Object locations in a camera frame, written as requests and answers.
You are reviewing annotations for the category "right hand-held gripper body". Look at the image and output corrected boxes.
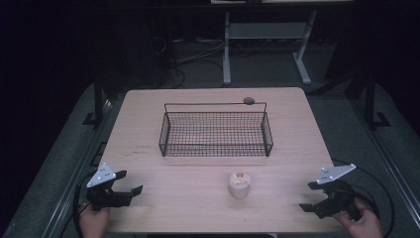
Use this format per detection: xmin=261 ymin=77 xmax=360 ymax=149
xmin=312 ymin=163 xmax=362 ymax=222

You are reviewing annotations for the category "pale peach lumpy object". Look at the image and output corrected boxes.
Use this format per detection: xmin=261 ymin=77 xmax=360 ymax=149
xmin=228 ymin=171 xmax=252 ymax=200

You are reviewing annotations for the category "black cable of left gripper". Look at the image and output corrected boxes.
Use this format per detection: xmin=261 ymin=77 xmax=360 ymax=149
xmin=58 ymin=171 xmax=97 ymax=238

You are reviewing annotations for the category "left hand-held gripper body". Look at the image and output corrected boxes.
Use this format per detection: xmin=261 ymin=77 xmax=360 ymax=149
xmin=85 ymin=162 xmax=134 ymax=212

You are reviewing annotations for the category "person's left hand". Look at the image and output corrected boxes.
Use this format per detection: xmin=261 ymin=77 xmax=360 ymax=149
xmin=78 ymin=203 xmax=112 ymax=238

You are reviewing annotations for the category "black upright post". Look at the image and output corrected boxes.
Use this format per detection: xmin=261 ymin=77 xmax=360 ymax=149
xmin=364 ymin=70 xmax=392 ymax=131
xmin=81 ymin=70 xmax=108 ymax=128

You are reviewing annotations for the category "black wire basket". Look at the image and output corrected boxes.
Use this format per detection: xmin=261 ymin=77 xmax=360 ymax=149
xmin=157 ymin=101 xmax=274 ymax=158

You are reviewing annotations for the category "bundle of floor cables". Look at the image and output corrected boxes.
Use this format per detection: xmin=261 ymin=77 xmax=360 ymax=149
xmin=150 ymin=35 xmax=226 ymax=90

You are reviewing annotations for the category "person's right hand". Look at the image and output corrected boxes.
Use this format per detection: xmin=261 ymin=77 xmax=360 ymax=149
xmin=332 ymin=197 xmax=384 ymax=238

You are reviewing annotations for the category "aluminium rail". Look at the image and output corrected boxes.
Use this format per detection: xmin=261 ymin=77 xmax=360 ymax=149
xmin=41 ymin=98 xmax=128 ymax=238
xmin=350 ymin=98 xmax=420 ymax=232

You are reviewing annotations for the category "white metal stand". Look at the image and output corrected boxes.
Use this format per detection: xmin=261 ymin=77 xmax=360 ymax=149
xmin=222 ymin=9 xmax=318 ymax=86

